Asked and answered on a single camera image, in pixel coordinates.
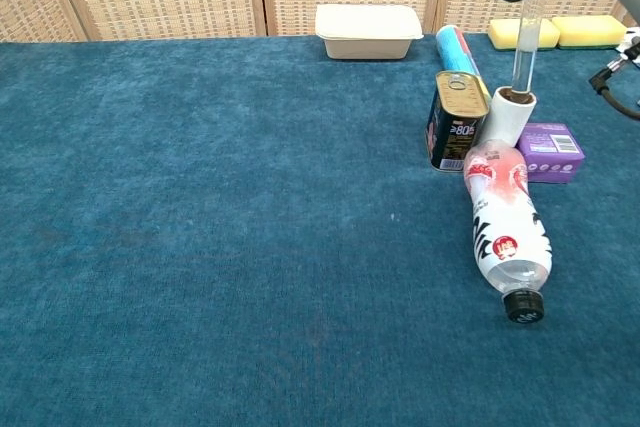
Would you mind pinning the yellow sponge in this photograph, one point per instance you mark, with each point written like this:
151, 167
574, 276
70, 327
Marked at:
505, 34
590, 29

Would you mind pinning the beige lidded food container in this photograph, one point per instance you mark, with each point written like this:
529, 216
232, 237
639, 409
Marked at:
367, 29

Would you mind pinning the blue table cloth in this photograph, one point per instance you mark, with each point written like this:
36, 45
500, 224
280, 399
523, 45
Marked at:
200, 222

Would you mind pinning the white red plastic bottle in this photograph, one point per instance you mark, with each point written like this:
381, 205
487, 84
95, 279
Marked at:
510, 227

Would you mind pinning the small purple box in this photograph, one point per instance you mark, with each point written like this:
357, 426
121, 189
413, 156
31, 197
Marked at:
552, 152

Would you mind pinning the blue cling wrap roll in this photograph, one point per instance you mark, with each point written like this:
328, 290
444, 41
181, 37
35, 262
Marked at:
452, 54

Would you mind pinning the white paper roll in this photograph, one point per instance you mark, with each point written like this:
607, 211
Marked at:
505, 122

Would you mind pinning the glass test tube white cap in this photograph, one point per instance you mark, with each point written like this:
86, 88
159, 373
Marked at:
526, 57

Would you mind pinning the gold lidded luncheon meat can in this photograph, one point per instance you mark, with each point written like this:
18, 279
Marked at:
460, 97

